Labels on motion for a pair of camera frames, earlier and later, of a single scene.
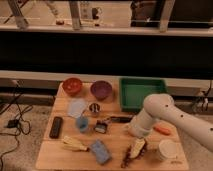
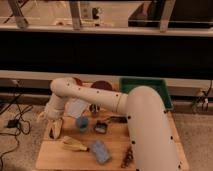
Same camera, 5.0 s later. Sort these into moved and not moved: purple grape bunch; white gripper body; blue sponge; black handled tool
Moved: white gripper body
Not moved: blue sponge; black handled tool; purple grape bunch
